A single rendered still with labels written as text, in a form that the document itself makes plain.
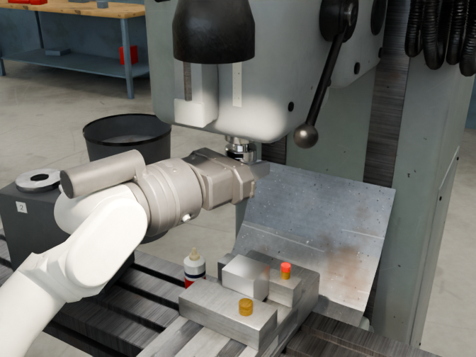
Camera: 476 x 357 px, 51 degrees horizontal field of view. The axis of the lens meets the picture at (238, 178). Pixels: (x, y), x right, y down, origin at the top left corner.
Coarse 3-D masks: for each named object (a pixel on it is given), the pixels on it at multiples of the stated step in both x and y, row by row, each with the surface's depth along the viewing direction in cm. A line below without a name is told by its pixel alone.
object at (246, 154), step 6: (228, 144) 74; (252, 144) 74; (228, 150) 72; (234, 150) 72; (240, 150) 72; (246, 150) 72; (252, 150) 72; (234, 156) 72; (240, 156) 71; (246, 156) 72; (252, 156) 72
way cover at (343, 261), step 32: (256, 192) 117; (288, 192) 113; (320, 192) 110; (352, 192) 107; (384, 192) 104; (256, 224) 116; (288, 224) 113; (320, 224) 109; (352, 224) 106; (384, 224) 104; (288, 256) 110; (320, 256) 108; (352, 256) 106; (320, 288) 105; (352, 288) 103; (352, 320) 99
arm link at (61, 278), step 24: (96, 216) 54; (120, 216) 56; (144, 216) 58; (72, 240) 53; (96, 240) 54; (120, 240) 56; (24, 264) 55; (48, 264) 53; (72, 264) 52; (96, 264) 54; (120, 264) 56; (48, 288) 54; (72, 288) 54; (96, 288) 56
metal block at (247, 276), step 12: (228, 264) 82; (240, 264) 82; (252, 264) 82; (264, 264) 82; (228, 276) 81; (240, 276) 80; (252, 276) 79; (264, 276) 82; (240, 288) 80; (252, 288) 79; (264, 288) 83
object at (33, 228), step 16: (32, 176) 99; (48, 176) 100; (0, 192) 96; (16, 192) 96; (32, 192) 95; (48, 192) 96; (0, 208) 97; (16, 208) 96; (32, 208) 94; (48, 208) 93; (16, 224) 98; (32, 224) 96; (48, 224) 95; (16, 240) 100; (32, 240) 98; (48, 240) 97; (64, 240) 95; (16, 256) 102
